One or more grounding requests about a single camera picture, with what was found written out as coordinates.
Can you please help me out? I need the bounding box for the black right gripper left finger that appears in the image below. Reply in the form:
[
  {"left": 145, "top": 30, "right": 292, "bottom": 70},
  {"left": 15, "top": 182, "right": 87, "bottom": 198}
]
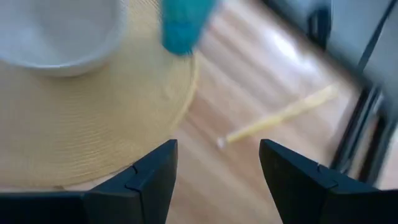
[{"left": 83, "top": 139, "right": 179, "bottom": 224}]

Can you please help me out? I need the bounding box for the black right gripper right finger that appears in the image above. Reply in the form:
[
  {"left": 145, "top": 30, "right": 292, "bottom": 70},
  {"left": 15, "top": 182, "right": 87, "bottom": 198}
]
[{"left": 259, "top": 138, "right": 379, "bottom": 224}]

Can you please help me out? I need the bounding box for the teal translucent plastic cup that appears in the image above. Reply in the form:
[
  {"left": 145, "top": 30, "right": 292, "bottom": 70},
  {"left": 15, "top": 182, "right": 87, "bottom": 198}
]
[{"left": 159, "top": 0, "right": 220, "bottom": 57}]

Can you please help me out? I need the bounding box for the white ceramic bowl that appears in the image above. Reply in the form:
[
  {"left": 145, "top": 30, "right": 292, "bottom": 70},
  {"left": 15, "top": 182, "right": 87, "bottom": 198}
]
[{"left": 0, "top": 0, "right": 129, "bottom": 78}]

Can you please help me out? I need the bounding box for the wooden chopstick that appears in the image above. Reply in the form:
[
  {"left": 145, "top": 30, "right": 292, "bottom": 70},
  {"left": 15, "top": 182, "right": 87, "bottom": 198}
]
[{"left": 216, "top": 83, "right": 340, "bottom": 150}]

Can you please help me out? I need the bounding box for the round woven straw placemat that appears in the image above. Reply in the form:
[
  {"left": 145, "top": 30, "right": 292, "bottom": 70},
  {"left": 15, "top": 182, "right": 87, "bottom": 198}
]
[{"left": 0, "top": 0, "right": 200, "bottom": 189}]

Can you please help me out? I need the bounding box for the black aluminium table frame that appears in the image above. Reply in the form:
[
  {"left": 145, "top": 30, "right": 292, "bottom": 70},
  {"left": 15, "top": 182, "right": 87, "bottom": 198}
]
[{"left": 257, "top": 0, "right": 398, "bottom": 187}]

